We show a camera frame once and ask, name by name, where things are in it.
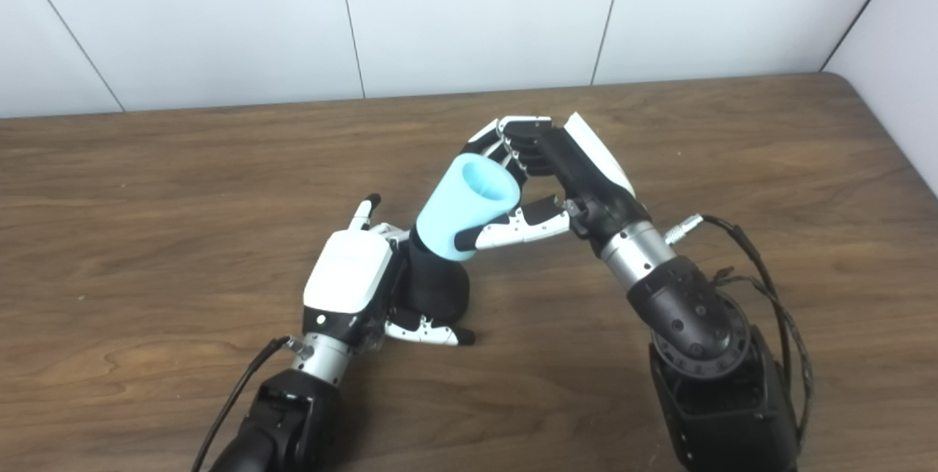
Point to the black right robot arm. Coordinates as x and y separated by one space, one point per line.
703 355

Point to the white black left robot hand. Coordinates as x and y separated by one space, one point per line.
348 274

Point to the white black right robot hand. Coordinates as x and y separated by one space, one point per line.
593 179

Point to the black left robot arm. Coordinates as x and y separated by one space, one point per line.
286 421

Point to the light blue cup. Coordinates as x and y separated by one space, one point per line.
454 215

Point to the black funnel-shaped nozzle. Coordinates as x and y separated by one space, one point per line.
436 289

